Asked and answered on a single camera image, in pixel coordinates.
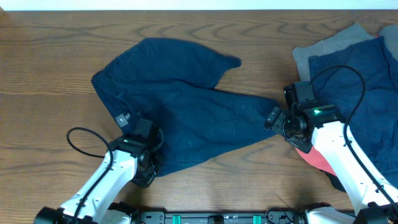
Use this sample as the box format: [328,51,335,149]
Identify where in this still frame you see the red garment on pile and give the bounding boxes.
[296,147,336,176]

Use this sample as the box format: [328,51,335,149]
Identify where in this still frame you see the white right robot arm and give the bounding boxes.
[264,105,397,223]

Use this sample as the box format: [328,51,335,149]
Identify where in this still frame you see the navy blue garment on pile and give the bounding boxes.
[308,37,397,186]

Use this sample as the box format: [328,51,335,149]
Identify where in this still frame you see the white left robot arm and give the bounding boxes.
[34,134,160,224]

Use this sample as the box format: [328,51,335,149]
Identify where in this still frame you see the black garment under pile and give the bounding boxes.
[325,172,346,193]

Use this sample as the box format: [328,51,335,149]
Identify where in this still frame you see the grey garment on pile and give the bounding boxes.
[292,23,397,81]

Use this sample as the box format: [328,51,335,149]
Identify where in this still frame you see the dark navy blue shorts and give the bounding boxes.
[91,38,278,176]

